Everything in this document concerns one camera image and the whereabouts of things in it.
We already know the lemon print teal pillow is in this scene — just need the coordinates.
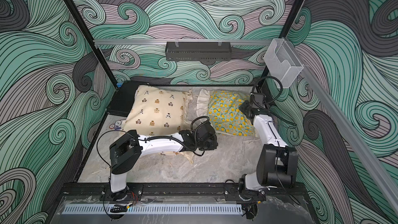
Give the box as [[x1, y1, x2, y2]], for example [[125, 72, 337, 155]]
[[197, 89, 255, 136]]

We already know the aluminium rail wall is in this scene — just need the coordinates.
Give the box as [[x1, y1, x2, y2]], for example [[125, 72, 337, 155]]
[[288, 43, 398, 213], [93, 38, 272, 46]]

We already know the black perforated wall tray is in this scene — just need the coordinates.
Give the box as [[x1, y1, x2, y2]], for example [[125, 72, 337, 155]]
[[165, 42, 232, 64]]

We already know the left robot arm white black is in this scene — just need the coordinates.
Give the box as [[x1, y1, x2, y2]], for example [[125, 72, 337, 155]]
[[109, 121, 218, 194]]

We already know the white slotted cable duct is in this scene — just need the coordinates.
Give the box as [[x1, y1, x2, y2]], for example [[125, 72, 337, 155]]
[[61, 203, 243, 215]]

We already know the aluminium rail right wall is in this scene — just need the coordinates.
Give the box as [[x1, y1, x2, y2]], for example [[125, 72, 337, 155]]
[[288, 43, 398, 213]]

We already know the cream animal print pillow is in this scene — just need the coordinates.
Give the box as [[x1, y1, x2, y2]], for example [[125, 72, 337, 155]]
[[119, 84, 197, 164]]

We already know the aluminium rail back wall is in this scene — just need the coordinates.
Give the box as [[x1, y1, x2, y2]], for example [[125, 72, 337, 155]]
[[93, 38, 272, 46]]

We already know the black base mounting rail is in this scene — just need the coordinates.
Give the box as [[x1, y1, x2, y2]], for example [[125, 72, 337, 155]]
[[60, 182, 307, 202]]

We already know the clear acrylic wall holder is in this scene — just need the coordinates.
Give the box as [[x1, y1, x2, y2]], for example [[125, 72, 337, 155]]
[[264, 38, 303, 88]]

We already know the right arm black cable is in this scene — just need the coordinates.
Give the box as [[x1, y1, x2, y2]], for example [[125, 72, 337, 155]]
[[251, 76, 284, 106]]

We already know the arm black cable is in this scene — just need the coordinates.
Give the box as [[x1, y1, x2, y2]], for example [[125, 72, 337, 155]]
[[251, 76, 284, 106], [96, 116, 212, 175]]

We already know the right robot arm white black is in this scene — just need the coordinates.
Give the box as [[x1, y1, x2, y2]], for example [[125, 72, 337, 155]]
[[239, 93, 298, 191]]

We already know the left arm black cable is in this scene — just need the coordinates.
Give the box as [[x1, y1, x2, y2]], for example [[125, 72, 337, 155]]
[[96, 116, 212, 175]]

